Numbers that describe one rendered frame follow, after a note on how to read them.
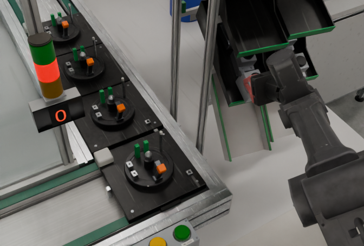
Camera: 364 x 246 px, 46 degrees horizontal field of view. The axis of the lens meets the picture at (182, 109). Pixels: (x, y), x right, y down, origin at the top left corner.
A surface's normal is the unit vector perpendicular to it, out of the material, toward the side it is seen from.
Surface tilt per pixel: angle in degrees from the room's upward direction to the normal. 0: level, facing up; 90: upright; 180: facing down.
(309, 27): 25
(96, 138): 0
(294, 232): 0
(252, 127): 45
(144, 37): 0
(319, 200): 38
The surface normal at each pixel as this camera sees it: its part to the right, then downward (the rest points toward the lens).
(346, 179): -0.44, -0.50
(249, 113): 0.27, -0.02
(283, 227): 0.04, -0.70
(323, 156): -0.44, -0.89
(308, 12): 0.18, -0.36
